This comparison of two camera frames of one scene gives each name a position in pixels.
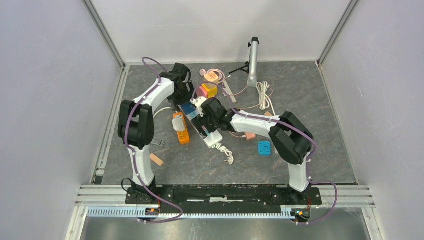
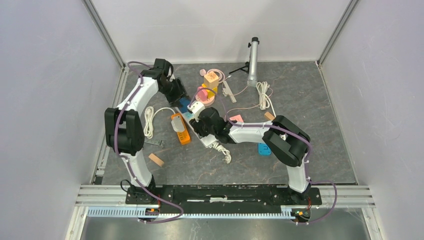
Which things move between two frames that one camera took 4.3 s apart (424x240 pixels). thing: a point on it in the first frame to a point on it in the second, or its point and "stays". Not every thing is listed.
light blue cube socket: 264,148 stays
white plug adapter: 178,123 stays
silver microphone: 252,81 stays
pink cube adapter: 201,92 stays
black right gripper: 201,121 to 197,126
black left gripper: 174,102 to 181,91
